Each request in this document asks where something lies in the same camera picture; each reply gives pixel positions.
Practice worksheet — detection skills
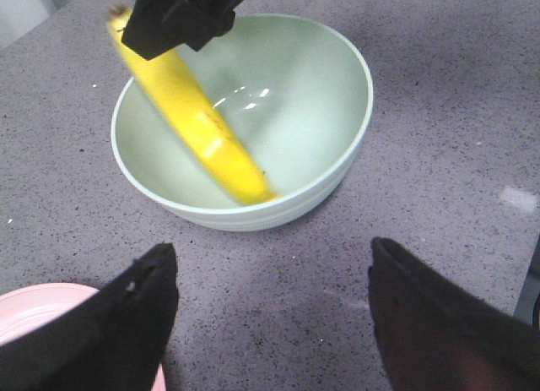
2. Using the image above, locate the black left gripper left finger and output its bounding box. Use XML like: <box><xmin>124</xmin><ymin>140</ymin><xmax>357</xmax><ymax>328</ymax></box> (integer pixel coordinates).
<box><xmin>1</xmin><ymin>243</ymin><xmax>178</xmax><ymax>390</ymax></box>

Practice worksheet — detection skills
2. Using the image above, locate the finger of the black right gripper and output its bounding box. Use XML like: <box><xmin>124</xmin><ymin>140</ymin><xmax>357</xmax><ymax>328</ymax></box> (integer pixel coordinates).
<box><xmin>121</xmin><ymin>0</ymin><xmax>244</xmax><ymax>60</ymax></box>

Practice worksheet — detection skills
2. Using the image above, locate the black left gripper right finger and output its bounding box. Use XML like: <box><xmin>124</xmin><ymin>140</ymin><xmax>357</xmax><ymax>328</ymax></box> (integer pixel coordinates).
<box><xmin>368</xmin><ymin>237</ymin><xmax>539</xmax><ymax>390</ymax></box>

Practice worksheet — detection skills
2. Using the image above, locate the yellow banana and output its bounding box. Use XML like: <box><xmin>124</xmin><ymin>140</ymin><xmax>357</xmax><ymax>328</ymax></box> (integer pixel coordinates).
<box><xmin>107</xmin><ymin>5</ymin><xmax>277</xmax><ymax>204</ymax></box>

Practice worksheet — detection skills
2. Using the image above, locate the pink plate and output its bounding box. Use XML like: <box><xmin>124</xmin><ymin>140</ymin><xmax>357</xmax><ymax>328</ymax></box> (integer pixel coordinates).
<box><xmin>0</xmin><ymin>282</ymin><xmax>166</xmax><ymax>391</ymax></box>

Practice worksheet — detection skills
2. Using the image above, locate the green ribbed bowl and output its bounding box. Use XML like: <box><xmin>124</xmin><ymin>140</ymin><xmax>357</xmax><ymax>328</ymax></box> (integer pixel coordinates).
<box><xmin>111</xmin><ymin>14</ymin><xmax>374</xmax><ymax>231</ymax></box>

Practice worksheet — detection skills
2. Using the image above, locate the white pleated curtain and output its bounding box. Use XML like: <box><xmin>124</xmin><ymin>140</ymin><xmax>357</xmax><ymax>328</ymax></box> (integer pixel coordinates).
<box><xmin>0</xmin><ymin>0</ymin><xmax>72</xmax><ymax>48</ymax></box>

